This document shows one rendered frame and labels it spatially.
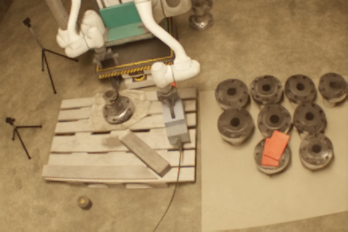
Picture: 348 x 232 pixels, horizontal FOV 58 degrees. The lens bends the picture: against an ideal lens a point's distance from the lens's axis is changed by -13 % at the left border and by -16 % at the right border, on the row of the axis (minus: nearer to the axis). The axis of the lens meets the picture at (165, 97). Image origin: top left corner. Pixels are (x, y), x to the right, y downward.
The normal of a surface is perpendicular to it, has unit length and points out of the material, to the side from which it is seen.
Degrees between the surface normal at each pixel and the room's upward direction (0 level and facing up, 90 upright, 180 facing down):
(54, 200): 0
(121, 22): 90
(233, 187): 0
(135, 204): 0
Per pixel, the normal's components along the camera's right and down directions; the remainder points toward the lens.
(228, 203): -0.22, -0.59
